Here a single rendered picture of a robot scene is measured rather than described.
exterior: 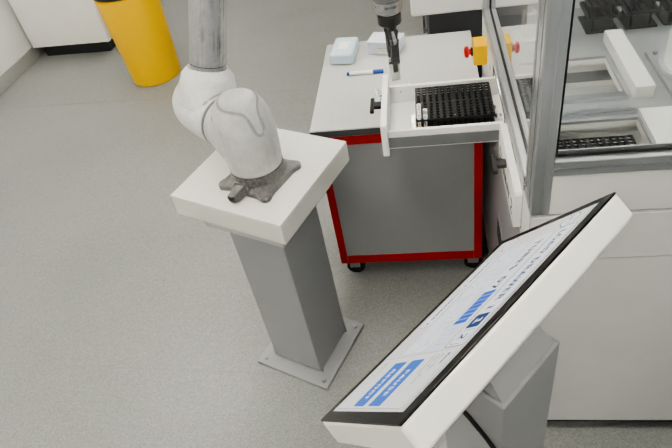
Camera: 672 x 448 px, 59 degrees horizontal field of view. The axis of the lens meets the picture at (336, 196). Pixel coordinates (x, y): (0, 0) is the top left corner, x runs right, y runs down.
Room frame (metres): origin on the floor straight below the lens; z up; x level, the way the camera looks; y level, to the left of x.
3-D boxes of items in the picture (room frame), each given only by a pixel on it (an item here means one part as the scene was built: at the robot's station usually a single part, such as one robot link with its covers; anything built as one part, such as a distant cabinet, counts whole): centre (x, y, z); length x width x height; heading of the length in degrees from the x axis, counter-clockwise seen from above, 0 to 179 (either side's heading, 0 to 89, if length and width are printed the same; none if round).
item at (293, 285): (1.37, 0.20, 0.38); 0.30 x 0.30 x 0.76; 55
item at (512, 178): (1.12, -0.44, 0.87); 0.29 x 0.02 x 0.11; 168
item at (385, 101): (1.50, -0.20, 0.87); 0.29 x 0.02 x 0.11; 168
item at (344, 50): (2.13, -0.15, 0.78); 0.15 x 0.10 x 0.04; 161
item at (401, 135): (1.45, -0.40, 0.86); 0.40 x 0.26 x 0.06; 78
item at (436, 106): (1.45, -0.39, 0.87); 0.22 x 0.18 x 0.06; 78
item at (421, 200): (1.89, -0.31, 0.38); 0.62 x 0.58 x 0.76; 168
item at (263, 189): (1.35, 0.22, 0.86); 0.22 x 0.18 x 0.06; 141
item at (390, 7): (1.75, -0.28, 1.10); 0.09 x 0.09 x 0.06
